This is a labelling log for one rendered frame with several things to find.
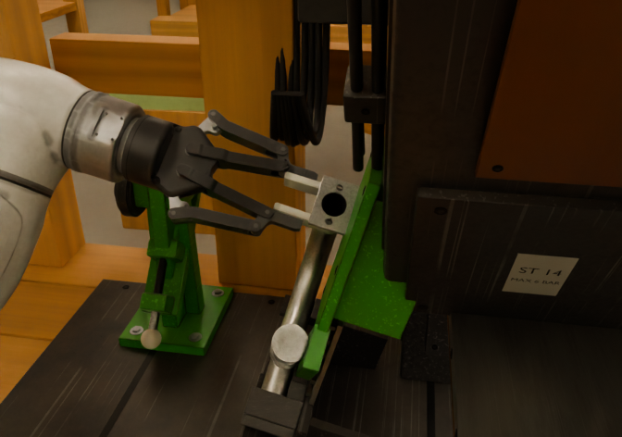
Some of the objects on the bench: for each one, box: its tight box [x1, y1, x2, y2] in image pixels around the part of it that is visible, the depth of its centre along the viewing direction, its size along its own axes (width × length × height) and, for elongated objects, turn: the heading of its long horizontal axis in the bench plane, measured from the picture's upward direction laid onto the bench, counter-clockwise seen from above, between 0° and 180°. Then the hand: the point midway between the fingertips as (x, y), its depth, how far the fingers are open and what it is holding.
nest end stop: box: [241, 413, 295, 437], centre depth 69 cm, size 4×7×6 cm, turn 81°
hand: (311, 204), depth 66 cm, fingers closed on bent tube, 3 cm apart
